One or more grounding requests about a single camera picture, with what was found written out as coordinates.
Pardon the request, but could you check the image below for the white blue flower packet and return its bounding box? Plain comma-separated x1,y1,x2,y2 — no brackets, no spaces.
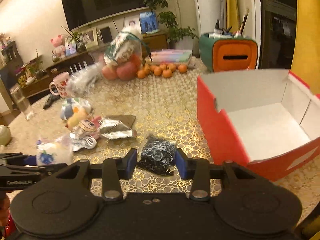
36,138,73,166

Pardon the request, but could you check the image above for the red cardboard box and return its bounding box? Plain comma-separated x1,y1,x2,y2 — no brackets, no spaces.
197,69,319,181

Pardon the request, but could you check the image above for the portrait photo frame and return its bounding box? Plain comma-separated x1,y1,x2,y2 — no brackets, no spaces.
124,17,142,33

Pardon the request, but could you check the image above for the green orange tissue box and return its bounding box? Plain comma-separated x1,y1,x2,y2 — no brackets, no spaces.
199,33,258,72

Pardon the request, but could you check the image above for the large orange apple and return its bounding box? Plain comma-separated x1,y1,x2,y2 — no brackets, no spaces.
102,65,118,80

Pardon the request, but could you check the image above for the clear drinking glass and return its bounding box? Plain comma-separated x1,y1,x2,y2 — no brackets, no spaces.
10,84,35,120

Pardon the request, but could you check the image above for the silver foil snack packet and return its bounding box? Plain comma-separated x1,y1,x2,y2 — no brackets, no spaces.
98,118,137,140

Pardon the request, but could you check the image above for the white mug with strawberries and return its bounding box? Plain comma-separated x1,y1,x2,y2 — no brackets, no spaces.
49,72,70,98

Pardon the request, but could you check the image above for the printed cloth bag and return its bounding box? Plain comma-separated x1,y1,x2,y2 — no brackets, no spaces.
104,27,142,66

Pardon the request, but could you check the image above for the black television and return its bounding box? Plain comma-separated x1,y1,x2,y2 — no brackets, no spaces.
60,0,151,30

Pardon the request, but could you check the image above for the white blue tissue pack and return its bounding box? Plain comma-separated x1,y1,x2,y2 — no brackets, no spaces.
60,98,92,121

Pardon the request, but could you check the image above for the blue picture card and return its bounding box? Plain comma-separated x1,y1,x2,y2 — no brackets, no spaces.
139,11,158,34

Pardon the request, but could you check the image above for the clear crumpled plastic bag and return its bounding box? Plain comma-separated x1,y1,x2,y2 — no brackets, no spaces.
66,63,103,97

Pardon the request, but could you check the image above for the green potted plant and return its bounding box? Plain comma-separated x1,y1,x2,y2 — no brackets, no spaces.
143,0,198,43

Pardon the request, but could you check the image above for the white printed plastic wrapper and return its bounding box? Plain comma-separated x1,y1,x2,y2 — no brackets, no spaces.
69,133,97,152

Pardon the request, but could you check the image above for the mandarin orange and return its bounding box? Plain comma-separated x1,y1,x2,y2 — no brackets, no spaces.
178,64,188,74
162,69,172,78
137,69,146,79
153,66,162,76

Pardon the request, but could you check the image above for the large red apple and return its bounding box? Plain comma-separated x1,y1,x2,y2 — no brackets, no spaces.
116,61,138,81

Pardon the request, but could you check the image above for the stack of pastel books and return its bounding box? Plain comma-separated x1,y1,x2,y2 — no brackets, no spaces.
145,49,193,65

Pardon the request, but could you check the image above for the bag of black bands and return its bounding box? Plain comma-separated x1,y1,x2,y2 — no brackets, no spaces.
137,132,177,177

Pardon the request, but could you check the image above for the yellow plush toy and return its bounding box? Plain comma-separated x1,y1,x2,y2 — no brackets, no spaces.
66,107,88,131

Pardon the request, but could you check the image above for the black remote control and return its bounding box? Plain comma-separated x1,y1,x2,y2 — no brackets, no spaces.
43,94,60,110

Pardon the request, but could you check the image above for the pink pig plush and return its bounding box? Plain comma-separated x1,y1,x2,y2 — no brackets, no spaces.
50,34,66,58

